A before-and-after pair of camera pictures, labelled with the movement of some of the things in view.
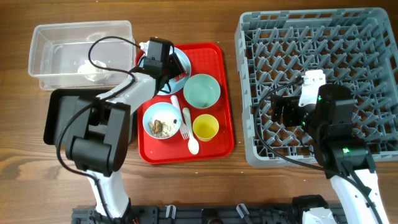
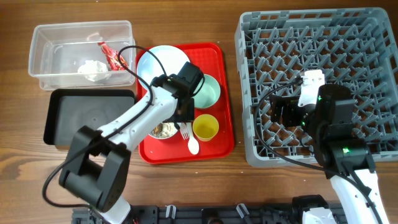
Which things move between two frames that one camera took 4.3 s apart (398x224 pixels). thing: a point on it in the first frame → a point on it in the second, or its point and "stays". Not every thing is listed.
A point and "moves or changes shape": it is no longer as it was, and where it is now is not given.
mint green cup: (201, 91) stays
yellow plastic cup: (205, 127) stays
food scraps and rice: (160, 129) stays
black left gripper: (177, 68) → (189, 116)
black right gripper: (291, 105) stays
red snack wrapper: (181, 76) moves or changes shape
